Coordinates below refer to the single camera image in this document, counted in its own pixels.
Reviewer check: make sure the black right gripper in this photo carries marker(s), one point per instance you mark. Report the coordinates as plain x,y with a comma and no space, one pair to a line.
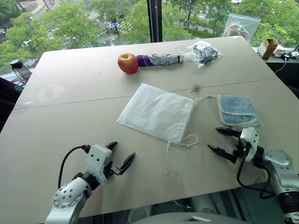
238,149

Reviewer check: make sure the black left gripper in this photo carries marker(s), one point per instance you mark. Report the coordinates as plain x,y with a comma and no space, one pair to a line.
109,170

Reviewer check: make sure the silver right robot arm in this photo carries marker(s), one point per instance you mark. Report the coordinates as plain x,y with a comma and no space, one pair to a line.
279,168

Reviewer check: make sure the blue cloth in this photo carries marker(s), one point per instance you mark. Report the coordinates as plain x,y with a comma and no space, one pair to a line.
237,109

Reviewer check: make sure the clear bag with black-white items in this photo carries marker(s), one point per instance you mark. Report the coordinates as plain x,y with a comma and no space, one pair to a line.
203,53

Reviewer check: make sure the clear zip bag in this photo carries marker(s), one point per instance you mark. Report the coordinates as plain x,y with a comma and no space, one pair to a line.
241,26

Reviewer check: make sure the dark rounded shape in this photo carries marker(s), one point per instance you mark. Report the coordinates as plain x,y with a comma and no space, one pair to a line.
140,214

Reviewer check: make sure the grey robot torso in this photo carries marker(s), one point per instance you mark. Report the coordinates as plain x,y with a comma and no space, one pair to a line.
187,219

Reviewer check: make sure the red apple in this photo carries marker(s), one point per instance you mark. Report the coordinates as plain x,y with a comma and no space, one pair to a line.
128,63

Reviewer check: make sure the dark side desk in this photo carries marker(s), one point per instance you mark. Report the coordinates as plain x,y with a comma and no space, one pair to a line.
283,72

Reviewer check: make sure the folded grey purple umbrella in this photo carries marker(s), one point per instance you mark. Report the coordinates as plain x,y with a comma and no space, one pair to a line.
156,60

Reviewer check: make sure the small cardboard box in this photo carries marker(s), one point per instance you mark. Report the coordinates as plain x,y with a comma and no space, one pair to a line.
268,47

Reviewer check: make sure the white cloth bundle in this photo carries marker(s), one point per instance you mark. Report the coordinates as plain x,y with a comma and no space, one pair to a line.
278,51

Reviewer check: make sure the black round-capped bottle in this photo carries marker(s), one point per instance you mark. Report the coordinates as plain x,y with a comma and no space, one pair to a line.
15,63

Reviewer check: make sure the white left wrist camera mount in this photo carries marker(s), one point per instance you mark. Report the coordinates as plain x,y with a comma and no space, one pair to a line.
97,158

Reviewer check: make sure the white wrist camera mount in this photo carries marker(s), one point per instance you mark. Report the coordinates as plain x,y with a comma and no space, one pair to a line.
97,158
250,140

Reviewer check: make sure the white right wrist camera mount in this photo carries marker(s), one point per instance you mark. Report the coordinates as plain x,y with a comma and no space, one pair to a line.
250,140

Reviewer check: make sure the black window frame post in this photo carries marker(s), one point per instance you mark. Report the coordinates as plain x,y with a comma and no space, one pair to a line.
154,21

